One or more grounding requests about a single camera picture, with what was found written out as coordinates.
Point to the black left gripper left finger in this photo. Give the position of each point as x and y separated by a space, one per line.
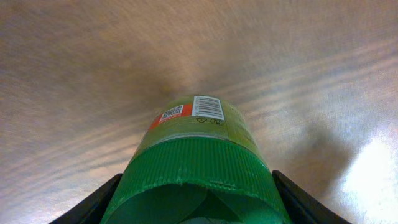
91 209

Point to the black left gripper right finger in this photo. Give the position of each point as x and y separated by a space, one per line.
302 207

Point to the green lid spice jar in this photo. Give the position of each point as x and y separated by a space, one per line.
197 162

